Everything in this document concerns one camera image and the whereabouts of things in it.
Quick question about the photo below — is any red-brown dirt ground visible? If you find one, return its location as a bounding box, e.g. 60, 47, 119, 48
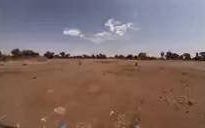
0, 58, 205, 128

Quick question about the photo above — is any row of trees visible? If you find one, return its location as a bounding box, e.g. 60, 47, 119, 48
0, 48, 205, 62

